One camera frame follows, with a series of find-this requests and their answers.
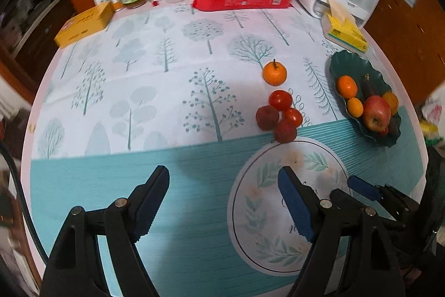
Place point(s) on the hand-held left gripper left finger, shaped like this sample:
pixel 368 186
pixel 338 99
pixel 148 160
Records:
pixel 146 215

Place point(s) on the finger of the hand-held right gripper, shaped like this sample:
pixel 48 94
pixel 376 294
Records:
pixel 363 187

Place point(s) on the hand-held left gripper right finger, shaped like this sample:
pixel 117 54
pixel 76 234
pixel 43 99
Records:
pixel 295 204

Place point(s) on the red cherry tomato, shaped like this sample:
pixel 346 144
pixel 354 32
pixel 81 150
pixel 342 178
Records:
pixel 293 116
pixel 281 100
pixel 383 132

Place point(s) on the red apple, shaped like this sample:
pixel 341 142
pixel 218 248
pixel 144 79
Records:
pixel 376 113

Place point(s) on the small tangerine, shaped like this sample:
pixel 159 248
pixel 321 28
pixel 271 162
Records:
pixel 355 107

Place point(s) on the large pale orange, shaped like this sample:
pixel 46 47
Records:
pixel 392 102

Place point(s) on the medium tangerine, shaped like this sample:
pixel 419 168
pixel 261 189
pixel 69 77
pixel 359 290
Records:
pixel 346 86

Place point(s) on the dark green scalloped plate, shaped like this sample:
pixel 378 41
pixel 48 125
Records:
pixel 339 67

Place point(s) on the round white leaf-print placemat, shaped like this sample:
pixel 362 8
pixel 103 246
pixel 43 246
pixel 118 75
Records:
pixel 264 199

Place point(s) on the yellow plastic bag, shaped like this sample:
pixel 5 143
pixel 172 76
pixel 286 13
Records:
pixel 433 130

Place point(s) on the tangerine with stem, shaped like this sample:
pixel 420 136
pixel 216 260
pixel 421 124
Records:
pixel 274 73

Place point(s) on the yellow tissue pack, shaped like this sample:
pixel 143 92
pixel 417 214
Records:
pixel 346 31

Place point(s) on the yellow tin box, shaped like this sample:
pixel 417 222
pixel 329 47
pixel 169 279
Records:
pixel 85 24

